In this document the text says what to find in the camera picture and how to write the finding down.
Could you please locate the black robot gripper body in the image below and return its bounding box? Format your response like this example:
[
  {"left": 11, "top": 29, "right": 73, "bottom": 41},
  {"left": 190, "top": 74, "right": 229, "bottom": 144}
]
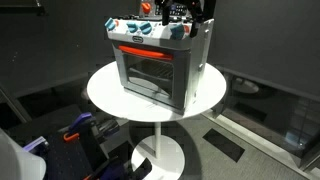
[{"left": 154, "top": 0, "right": 217, "bottom": 14}]

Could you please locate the white rounded robot base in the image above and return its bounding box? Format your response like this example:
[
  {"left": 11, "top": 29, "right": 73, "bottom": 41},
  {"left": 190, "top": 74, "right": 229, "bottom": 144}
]
[{"left": 0, "top": 129, "right": 46, "bottom": 180}]

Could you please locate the blue stove knob far right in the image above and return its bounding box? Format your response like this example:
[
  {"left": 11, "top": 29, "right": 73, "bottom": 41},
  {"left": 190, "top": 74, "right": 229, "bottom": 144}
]
[{"left": 170, "top": 24, "right": 185, "bottom": 40}]

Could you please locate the blue stove knob far left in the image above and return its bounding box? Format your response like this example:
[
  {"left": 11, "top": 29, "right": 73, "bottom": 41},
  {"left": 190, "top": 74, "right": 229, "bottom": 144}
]
[{"left": 105, "top": 18, "right": 116, "bottom": 30}]

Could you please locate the grey toy stove oven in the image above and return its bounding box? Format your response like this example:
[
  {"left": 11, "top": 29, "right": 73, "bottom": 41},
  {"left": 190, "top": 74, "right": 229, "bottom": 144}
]
[{"left": 105, "top": 0, "right": 214, "bottom": 114}]

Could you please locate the orange timer dial knob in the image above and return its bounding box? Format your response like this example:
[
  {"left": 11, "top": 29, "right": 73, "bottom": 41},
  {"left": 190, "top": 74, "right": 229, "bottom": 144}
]
[{"left": 141, "top": 3, "right": 151, "bottom": 14}]

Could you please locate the orange oven door handle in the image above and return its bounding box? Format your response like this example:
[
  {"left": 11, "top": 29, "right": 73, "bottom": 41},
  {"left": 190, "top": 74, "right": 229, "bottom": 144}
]
[{"left": 118, "top": 45, "right": 173, "bottom": 60}]

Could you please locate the round white pedestal table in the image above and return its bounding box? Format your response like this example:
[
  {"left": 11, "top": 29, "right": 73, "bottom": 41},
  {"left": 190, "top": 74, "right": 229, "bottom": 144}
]
[{"left": 87, "top": 62, "right": 227, "bottom": 180}]

